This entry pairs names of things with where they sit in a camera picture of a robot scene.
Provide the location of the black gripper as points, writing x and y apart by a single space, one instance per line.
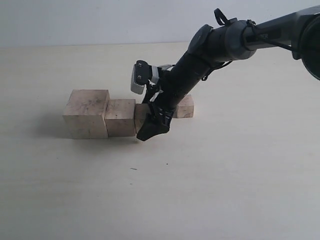
173 86

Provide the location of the third largest wooden cube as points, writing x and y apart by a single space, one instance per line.
140 113

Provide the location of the second largest wooden cube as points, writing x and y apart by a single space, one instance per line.
120 118

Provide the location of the smallest wooden cube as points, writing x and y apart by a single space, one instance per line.
185 108

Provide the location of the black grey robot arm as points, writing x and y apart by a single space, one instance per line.
212 49

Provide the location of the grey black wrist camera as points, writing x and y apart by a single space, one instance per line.
142 75

